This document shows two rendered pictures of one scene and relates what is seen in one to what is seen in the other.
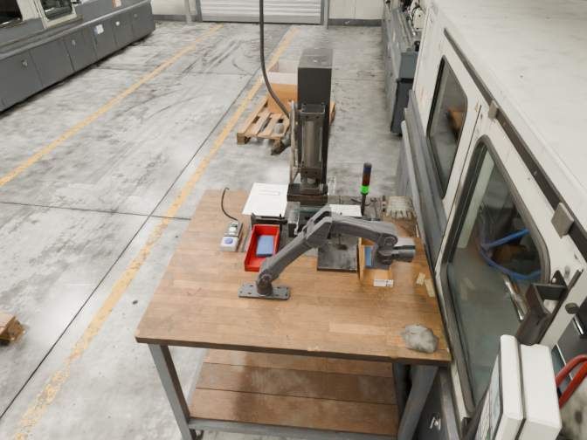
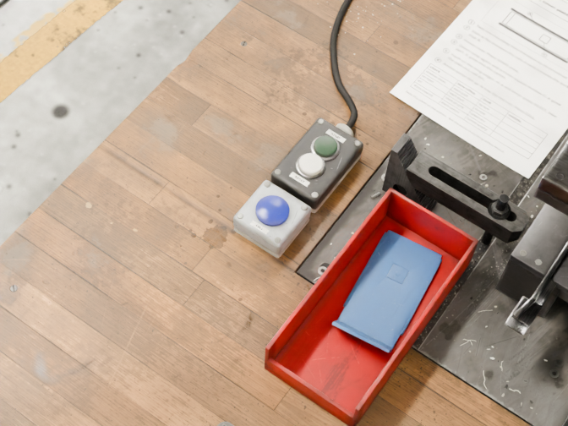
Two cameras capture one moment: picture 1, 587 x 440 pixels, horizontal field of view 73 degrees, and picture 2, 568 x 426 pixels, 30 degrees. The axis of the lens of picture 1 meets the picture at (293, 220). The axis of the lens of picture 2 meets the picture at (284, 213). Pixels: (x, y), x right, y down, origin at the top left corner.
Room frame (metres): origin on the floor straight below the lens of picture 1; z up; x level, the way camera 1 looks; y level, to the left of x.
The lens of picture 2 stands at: (0.82, 0.01, 2.01)
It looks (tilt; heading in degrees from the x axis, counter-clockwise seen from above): 60 degrees down; 26
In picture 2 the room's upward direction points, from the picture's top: 4 degrees clockwise
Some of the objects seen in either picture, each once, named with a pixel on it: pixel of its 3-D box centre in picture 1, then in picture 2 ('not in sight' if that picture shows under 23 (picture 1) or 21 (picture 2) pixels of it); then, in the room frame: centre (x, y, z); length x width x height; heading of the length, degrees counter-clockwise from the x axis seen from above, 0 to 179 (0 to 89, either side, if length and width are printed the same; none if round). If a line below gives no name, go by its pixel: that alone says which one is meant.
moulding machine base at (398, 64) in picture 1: (417, 39); not in sight; (6.97, -2.04, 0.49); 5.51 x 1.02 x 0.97; 171
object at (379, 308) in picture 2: (265, 244); (388, 288); (1.37, 0.13, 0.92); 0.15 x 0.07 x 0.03; 1
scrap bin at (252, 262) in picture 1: (263, 247); (372, 303); (1.34, 0.14, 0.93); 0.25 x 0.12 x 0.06; 174
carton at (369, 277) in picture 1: (375, 259); not in sight; (1.25, -0.35, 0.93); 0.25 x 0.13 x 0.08; 174
